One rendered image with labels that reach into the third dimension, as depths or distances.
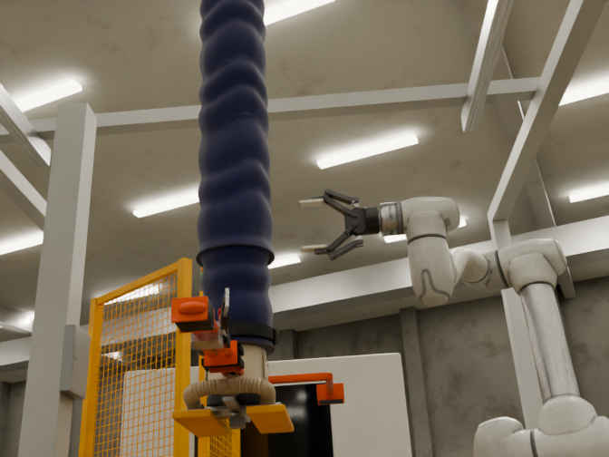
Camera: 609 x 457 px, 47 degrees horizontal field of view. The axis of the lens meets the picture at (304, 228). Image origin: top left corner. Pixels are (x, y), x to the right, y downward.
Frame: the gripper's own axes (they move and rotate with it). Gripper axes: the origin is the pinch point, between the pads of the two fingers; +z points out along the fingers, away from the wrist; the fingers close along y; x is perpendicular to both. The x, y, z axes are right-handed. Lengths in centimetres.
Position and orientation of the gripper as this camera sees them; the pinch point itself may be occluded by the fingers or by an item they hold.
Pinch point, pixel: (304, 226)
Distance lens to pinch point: 189.3
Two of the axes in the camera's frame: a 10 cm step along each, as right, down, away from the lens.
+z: -10.0, 0.8, 0.5
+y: 0.5, 9.1, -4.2
